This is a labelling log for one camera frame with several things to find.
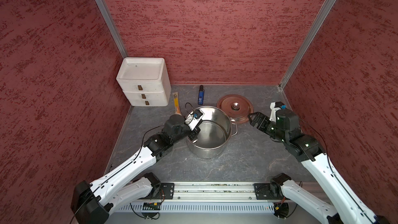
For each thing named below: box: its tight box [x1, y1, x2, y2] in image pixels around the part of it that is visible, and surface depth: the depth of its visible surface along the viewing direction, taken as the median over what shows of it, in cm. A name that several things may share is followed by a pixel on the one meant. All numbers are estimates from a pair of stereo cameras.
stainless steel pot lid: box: [216, 93, 254, 124], surface depth 110 cm
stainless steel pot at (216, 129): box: [186, 105, 238, 160], surface depth 89 cm
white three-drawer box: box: [116, 57, 172, 107], surface depth 98 cm
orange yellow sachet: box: [172, 91, 182, 116], surface depth 112 cm
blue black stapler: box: [197, 85, 205, 106], surface depth 116 cm
